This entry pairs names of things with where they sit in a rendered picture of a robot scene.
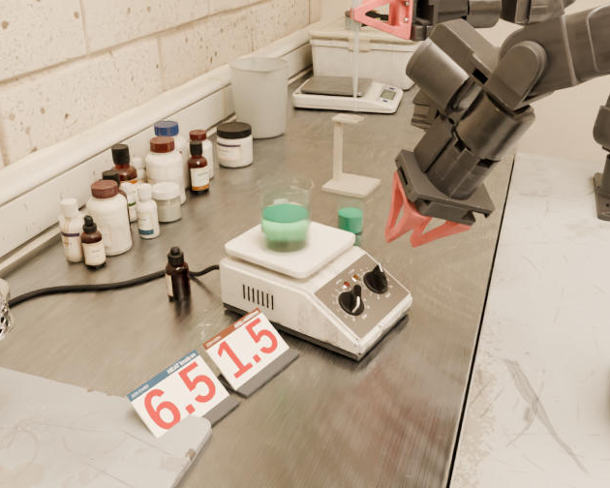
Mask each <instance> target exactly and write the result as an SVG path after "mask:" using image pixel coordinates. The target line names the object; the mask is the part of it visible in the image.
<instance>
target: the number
mask: <svg viewBox="0 0 610 488"><path fill-rule="evenodd" d="M223 392H224V390H223V389H222V387H221V386H220V385H219V384H218V383H217V382H216V380H215V379H214V378H213V376H212V375H211V374H210V372H209V371H208V370H207V368H206V367H205V366H204V364H203V363H202V362H201V360H200V359H199V358H198V357H196V358H195V359H193V360H192V361H190V362H189V363H188V364H186V365H185V366H183V367H182V368H180V369H179V370H177V371H176V372H174V373H173V374H171V375H170V376H169V377H167V378H166V379H164V380H163V381H161V382H159V383H158V384H156V385H155V386H154V387H152V388H151V389H149V390H148V391H146V392H145V393H143V394H142V395H140V396H139V397H137V398H136V399H135V400H134V402H135V403H136V405H137V406H138V408H139V409H140V410H141V412H142V413H143V414H144V416H145V417H146V419H147V420H148V421H149V423H150V424H151V425H152V427H153V428H154V430H155V431H156V432H157V434H158V435H159V436H161V435H162V434H164V433H165V432H166V431H167V430H169V429H170V428H171V427H173V426H174V425H175V424H177V423H178V422H179V421H181V420H182V419H183V418H184V417H186V416H187V415H188V414H191V415H194V414H195V413H196V412H198V411H199V410H201V409H202V408H203V407H205V406H206V405H207V404H208V403H210V402H211V401H212V400H214V399H215V398H216V397H217V396H219V395H220V394H221V393H223Z"/></svg>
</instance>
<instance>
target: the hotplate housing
mask: <svg viewBox="0 0 610 488"><path fill-rule="evenodd" d="M364 254H367V253H366V252H365V251H364V250H361V249H360V248H359V247H356V246H353V245H351V246H350V247H348V249H346V250H345V251H344V252H342V253H341V254H340V255H338V256H337V257H335V258H334V259H332V260H331V261H330V262H328V263H327V264H325V265H324V266H323V267H321V268H320V269H319V270H317V271H316V272H314V273H313V274H312V275H310V276H309V277H306V278H295V277H292V276H290V275H287V274H284V273H281V272H278V271H276V270H273V269H270V268H267V267H264V266H261V265H258V264H255V263H252V262H249V261H247V260H244V259H240V258H237V257H234V256H231V255H229V256H227V257H226V258H224V259H222V260H221V261H219V264H220V279H221V295H222V302H224V308H227V309H229V310H232V311H233V312H236V313H238V314H241V315H243V316H246V315H247V314H249V313H250V312H252V311H253V310H255V309H256V308H257V307H259V309H260V310H261V311H262V313H263V314H264V316H265V317H266V318H267V320H268V321H269V322H270V323H271V325H272V326H273V327H275V328H277V329H280V330H282V331H285V332H287V333H289V334H292V335H294V336H297V337H299V338H302V339H304V340H307V341H309V342H312V343H314V344H317V345H319V346H322V347H324V348H327V349H329V350H332V351H336V352H338V353H340V354H342V355H345V356H347V357H350V358H352V359H355V360H357V361H358V360H359V359H360V358H361V357H362V356H363V355H364V354H365V353H366V352H367V351H369V350H370V349H371V348H372V347H373V346H374V345H375V344H376V343H377V342H378V341H379V340H380V339H381V338H382V337H383V336H384V335H385V334H386V333H387V332H388V331H389V330H390V329H391V328H392V327H393V326H394V325H395V324H396V323H397V322H398V321H399V320H400V319H401V318H402V317H403V316H404V315H405V314H406V313H407V312H408V311H409V310H410V307H411V305H412V297H411V294H410V293H409V295H408V296H407V297H406V298H404V299H403V300H402V301H401V302H400V303H399V304H398V305H397V306H396V307H395V308H394V309H393V310H392V311H391V312H390V313H389V314H388V315H387V316H385V317H384V318H383V319H382V320H381V321H380V322H379V323H378V324H377V325H376V326H375V327H374V328H373V329H372V330H371V331H370V332H369V333H368V334H366V335H365V336H364V337H363V338H362V339H360V338H359V337H357V336H356V335H355V334H354V333H353V332H352V331H351V330H350V329H349V328H348V327H347V326H346V325H345V324H344V323H343V322H342V321H341V320H340V319H338V318H337V317H336V316H335V315H334V314H333V313H332V312H331V311H330V310H329V309H328V308H327V307H326V306H325V305H324V304H323V303H322V302H321V301H320V300H319V299H318V298H316V297H315V295H314V292H315V291H317V290H318V289H320V288H321V287H322V286H323V285H325V284H326V283H327V282H329V281H330V280H331V279H333V278H334V277H335V276H336V275H338V274H339V273H340V272H342V271H343V270H344V269H346V268H347V267H348V266H350V265H351V264H352V263H353V262H355V261H356V260H357V259H359V258H360V257H362V256H363V255H364ZM367 255H368V256H369V257H370V258H371V259H373V258H372V257H371V256H370V255H369V254H367Z"/></svg>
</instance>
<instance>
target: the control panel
mask: <svg viewBox="0 0 610 488"><path fill-rule="evenodd" d="M376 265H377V263H376V262H375V261H374V260H373V259H371V258H370V257H369V256H368V255H367V254H364V255H363V256H362V257H360V258H359V259H357V260H356V261H355V262H353V263H352V264H351V265H350V266H348V267H347V268H346V269H344V270H343V271H342V272H340V273H339V274H338V275H336V276H335V277H334V278H333V279H331V280H330V281H329V282H327V283H326V284H325V285H323V286H322V287H321V288H320V289H318V290H317V291H315V292H314V295H315V297H316V298H318V299H319V300H320V301H321V302H322V303H323V304H324V305H325V306H326V307H327V308H328V309H329V310H330V311H331V312H332V313H333V314H334V315H335V316H336V317H337V318H338V319H340V320H341V321H342V322H343V323H344V324H345V325H346V326H347V327H348V328H349V329H350V330H351V331H352V332H353V333H354V334H355V335H356V336H357V337H359V338H360V339H362V338H363V337H364V336H365V335H366V334H368V333H369V332H370V331H371V330H372V329H373V328H374V327H375V326H376V325H377V324H378V323H379V322H380V321H381V320H382V319H383V318H384V317H385V316H387V315H388V314H389V313H390V312H391V311H392V310H393V309H394V308H395V307H396V306H397V305H398V304H399V303H400V302H401V301H402V300H403V299H404V298H406V297H407V296H408V295H409V292H408V291H407V290H405V289H404V288H403V287H402V286H401V285H400V284H399V283H398V282H397V281H396V280H394V279H393V278H392V277H391V276H390V275H389V274H388V273H387V272H386V271H385V270H384V273H385V276H386V280H387V283H388V290H387V291H386V292H385V293H383V294H378V293H374V292H372V291H371V290H369V289H368V288H367V287H366V285H365V283H364V280H363V278H364V275H365V274H366V273H367V272H369V271H372V270H373V269H374V268H375V266H376ZM354 274H355V275H357V276H358V277H359V279H358V280H355V279H353V277H352V276H353V275H354ZM345 282H349V283H350V287H349V288H348V287H346V286H345V285H344V283H345ZM354 285H360V286H361V299H362V300H363V302H364V305H365V309H364V311H363V313H362V314H361V315H359V316H353V315H350V314H348V313H346V312H345V311H344V310H343V309H342V308H341V306H340V304H339V301H338V299H339V296H340V294H341V293H342V292H344V291H351V289H352V288H353V287H354Z"/></svg>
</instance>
